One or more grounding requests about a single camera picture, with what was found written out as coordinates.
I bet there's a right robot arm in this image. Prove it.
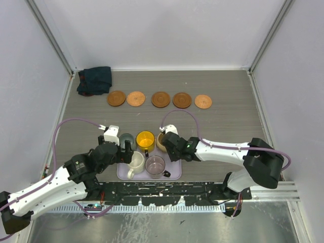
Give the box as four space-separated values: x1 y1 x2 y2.
161 132 284 199

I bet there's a grey ceramic mug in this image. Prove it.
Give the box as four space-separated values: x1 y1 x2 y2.
119 133 137 150

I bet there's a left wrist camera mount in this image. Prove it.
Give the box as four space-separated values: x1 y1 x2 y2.
98 125 119 146

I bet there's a right aluminium frame post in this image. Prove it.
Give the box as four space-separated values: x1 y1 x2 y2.
248 0 295 75

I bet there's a yellow glass mug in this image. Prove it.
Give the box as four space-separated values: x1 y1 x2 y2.
136 131 155 157

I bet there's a woven rattan coaster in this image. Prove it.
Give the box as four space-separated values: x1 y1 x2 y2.
194 95 212 109
127 91 145 107

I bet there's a white ceramic mug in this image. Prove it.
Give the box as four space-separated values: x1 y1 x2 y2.
127 151 145 179

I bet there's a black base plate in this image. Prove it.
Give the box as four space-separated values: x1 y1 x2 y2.
72 181 253 206

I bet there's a brown wooden coaster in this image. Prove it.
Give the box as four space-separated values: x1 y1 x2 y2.
151 92 171 108
107 91 126 107
173 92 192 109

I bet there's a dark folded cloth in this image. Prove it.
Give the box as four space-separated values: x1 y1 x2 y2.
77 66 112 97

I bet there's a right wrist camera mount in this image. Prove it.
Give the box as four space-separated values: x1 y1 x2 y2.
159 124 178 135

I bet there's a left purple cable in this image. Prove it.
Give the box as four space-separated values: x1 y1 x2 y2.
0 117 122 240

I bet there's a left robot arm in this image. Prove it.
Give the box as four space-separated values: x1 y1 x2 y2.
1 140 134 235

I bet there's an aluminium frame post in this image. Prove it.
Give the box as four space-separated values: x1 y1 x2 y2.
248 0 295 75
25 0 74 75

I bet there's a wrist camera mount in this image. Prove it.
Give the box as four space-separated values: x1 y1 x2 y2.
159 124 178 135
98 125 119 146

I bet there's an aluminium front rail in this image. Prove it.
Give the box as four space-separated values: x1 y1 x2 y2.
24 181 300 203

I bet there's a clear purple glass mug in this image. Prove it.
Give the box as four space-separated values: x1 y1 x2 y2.
145 155 171 179

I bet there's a lavender plastic tray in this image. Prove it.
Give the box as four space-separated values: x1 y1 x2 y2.
117 145 182 181

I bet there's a beige ceramic mug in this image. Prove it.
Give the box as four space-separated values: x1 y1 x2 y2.
156 133 167 153

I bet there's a left aluminium frame post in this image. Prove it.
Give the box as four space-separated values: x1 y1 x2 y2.
25 0 74 75

